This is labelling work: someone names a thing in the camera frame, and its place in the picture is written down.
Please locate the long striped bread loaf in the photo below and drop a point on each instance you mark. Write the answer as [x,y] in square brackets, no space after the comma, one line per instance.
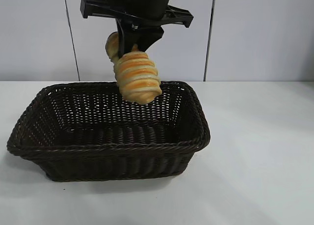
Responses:
[137,70]

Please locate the dark brown wicker basket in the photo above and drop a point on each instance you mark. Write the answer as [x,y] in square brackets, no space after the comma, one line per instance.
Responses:
[110,161]

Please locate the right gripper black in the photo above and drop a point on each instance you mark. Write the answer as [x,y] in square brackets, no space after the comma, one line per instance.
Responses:
[147,4]

